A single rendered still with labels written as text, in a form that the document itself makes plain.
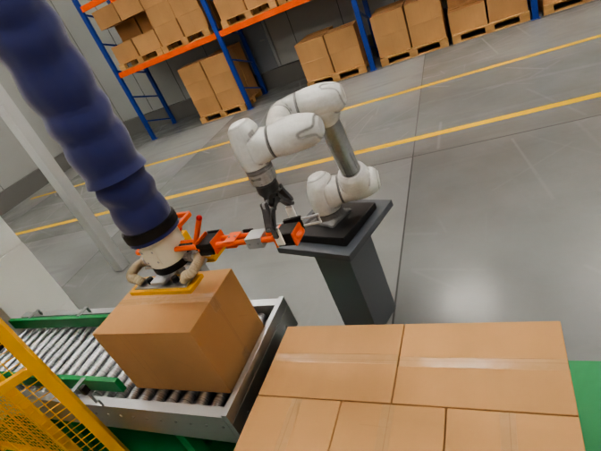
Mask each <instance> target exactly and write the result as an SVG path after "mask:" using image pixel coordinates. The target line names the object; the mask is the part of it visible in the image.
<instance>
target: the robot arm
mask: <svg viewBox="0 0 601 451"><path fill-rule="evenodd" d="M346 102H347V98H346V95H345V92H344V89H343V86H342V85H341V84H340V83H338V82H334V81H325V82H320V83H317V84H314V85H310V86H308V87H306V88H303V89H300V90H298V91H296V92H294V93H292V94H290V95H288V96H286V97H285V98H283V99H280V100H278V101H277V102H275V103H274V104H273V105H272V106H271V107H270V109H269V111H268V113H267V120H266V126H264V127H258V126H257V124H256V123H255V122H253V121H252V120H250V119H249V118H247V117H246V118H243V119H241V120H238V121H236V122H235V123H232V124H231V126H230V127H229V130H228V138H229V141H230V144H231V147H232V150H233V154H234V155H235V157H236V159H237V161H238V162H239V164H240V165H241V166H242V168H243V169H244V171H245V172H246V175H247V176H248V177H249V180H250V183H251V185H252V186H254V187H255V188H256V190H257V192H258V195H259V196H261V197H263V198H264V203H261V204H260V207H261V210H262V215H263V219H264V225H265V229H266V233H271V234H272V235H273V237H274V239H275V241H276V243H277V245H278V246H280V245H286V243H285V241H284V239H283V237H282V235H281V233H280V231H279V229H278V227H277V228H276V217H275V211H276V206H277V204H278V203H279V202H281V203H282V204H284V205H285V209H286V211H287V214H288V216H289V217H297V215H296V212H295V210H294V208H293V206H292V205H294V201H293V197H292V195H291V194H290V193H289V192H288V191H287V190H286V189H285V188H284V187H283V185H282V184H281V183H278V181H277V180H276V178H275V177H276V172H275V169H274V167H273V165H272V162H271V160H272V159H274V158H276V157H281V156H288V155H291V154H294V153H297V152H300V151H303V150H305V149H309V148H311V147H313V146H315V145H316V144H318V143H319V142H320V141H321V140H322V139H323V137H324V139H325V141H326V144H327V146H328V148H329V149H330V151H331V153H332V156H333V158H334V161H335V163H336V164H337V166H338V168H339V171H338V175H330V174H329V173H328V172H326V171H318V172H315V173H314V174H312V175H310V176H309V178H308V182H307V194H308V197H309V202H310V205H311V207H312V208H313V210H314V211H313V212H312V214H313V215H314V214H317V213H318V214H319V216H320V219H321V220H322V223H318V224H314V225H312V226H328V227H330V228H334V227H336V225H337V224H338V223H339V222H340V221H341V220H342V219H343V218H344V217H346V216H347V215H348V214H349V213H351V212H352V210H351V208H343V207H342V204H344V203H346V202H351V201H355V200H361V199H364V198H367V197H369V196H371V195H373V194H374V193H376V192H377V191H378V190H379V188H380V187H381V183H380V179H379V174H378V171H377V170H376V169H375V168H374V167H372V166H365V165H364V164H363V163H362V162H360V161H358V160H357V158H356V157H355V154H354V152H353V150H352V147H351V144H350V142H349V140H348V137H347V134H346V132H345V130H344V128H343V125H342V122H341V120H340V118H339V117H340V111H342V110H343V109H344V107H345V106H346ZM269 207H271V208H269Z"/></svg>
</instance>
